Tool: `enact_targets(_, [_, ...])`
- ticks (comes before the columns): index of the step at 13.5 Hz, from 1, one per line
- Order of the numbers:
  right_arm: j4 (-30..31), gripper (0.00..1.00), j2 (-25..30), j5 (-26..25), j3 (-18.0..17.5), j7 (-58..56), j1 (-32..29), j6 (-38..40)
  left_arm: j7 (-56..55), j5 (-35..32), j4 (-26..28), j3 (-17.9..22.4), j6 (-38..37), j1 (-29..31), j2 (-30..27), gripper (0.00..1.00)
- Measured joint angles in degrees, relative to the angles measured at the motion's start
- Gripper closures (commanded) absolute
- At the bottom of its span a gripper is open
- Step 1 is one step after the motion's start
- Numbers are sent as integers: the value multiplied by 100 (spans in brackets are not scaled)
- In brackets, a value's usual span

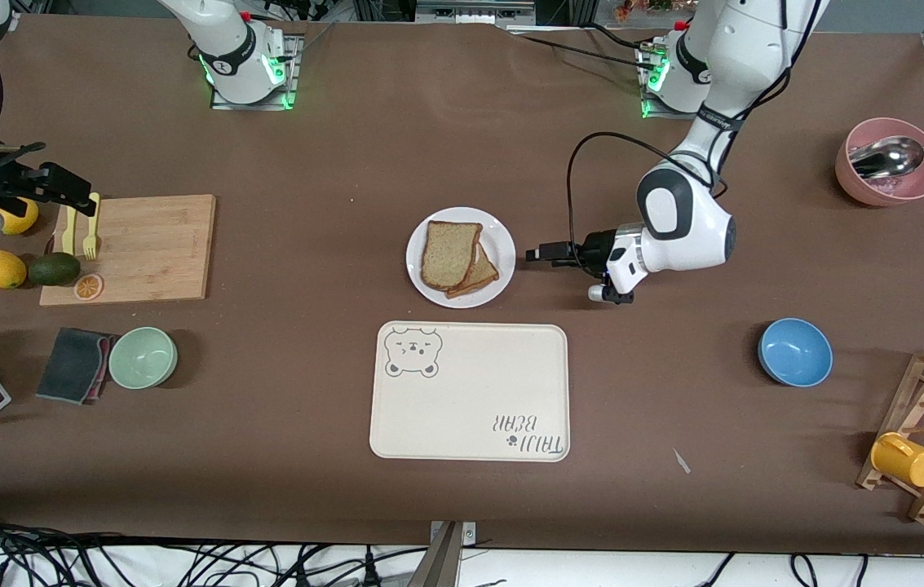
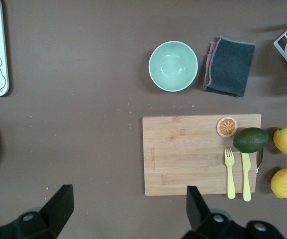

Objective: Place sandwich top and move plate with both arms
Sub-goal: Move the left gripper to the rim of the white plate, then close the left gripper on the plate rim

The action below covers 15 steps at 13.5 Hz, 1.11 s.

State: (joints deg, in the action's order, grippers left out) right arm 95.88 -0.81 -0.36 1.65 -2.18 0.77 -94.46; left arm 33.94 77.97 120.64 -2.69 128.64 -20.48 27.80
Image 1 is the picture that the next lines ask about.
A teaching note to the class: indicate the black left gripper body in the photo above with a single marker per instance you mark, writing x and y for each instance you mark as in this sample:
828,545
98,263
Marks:
593,249

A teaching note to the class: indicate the round white plate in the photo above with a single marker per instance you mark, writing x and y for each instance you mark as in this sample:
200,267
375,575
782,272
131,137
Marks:
504,265

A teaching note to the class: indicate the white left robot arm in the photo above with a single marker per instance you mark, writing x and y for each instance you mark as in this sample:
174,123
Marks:
690,228

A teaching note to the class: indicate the wooden cutting board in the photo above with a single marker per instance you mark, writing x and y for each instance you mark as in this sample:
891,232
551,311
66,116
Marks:
152,249

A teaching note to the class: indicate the egg-bearing brown bread slice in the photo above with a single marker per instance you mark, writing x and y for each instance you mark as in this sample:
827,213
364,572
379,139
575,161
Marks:
488,273

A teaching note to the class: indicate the small white paper scrap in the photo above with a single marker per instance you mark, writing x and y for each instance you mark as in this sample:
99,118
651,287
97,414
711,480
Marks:
681,461

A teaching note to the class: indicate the wooden mug rack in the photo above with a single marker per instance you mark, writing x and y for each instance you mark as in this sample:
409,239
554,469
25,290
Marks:
915,408

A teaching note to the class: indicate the dark green avocado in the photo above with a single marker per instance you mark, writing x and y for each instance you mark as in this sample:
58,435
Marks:
54,269

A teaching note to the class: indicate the folded dark grey cloth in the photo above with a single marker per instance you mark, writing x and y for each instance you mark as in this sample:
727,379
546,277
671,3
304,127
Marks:
70,363

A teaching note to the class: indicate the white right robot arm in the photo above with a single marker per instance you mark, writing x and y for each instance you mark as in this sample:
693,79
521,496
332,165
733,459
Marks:
241,57

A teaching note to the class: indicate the yellow plastic fork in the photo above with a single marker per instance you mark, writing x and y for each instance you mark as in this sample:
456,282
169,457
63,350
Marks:
91,240

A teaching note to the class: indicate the yellow mug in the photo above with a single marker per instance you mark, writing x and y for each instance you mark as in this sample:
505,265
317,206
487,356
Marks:
906,461

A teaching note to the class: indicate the metal ladle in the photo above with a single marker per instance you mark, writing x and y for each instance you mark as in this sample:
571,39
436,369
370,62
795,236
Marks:
886,157

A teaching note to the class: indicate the yellow lemon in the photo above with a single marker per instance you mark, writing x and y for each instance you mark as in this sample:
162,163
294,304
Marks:
21,220
2,269

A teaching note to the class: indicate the yellow plastic knife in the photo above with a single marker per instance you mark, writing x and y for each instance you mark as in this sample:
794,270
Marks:
69,236

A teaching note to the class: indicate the grey metal bracket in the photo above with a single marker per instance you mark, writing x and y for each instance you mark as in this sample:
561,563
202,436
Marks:
445,562

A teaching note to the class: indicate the blue bowl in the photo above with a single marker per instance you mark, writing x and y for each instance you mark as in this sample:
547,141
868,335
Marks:
796,352

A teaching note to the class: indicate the plain brown bread slice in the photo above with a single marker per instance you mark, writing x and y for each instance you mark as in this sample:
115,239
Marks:
449,254

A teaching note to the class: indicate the cream bear print tray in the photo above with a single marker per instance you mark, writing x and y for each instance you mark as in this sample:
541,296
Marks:
470,391

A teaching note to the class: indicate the pale green bowl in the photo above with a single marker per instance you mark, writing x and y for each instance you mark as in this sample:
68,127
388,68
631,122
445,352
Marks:
142,357

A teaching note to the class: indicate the orange half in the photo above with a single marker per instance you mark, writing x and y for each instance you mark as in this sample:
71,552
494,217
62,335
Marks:
88,287

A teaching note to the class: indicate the pink bowl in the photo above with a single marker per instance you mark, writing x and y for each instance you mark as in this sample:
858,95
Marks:
846,173

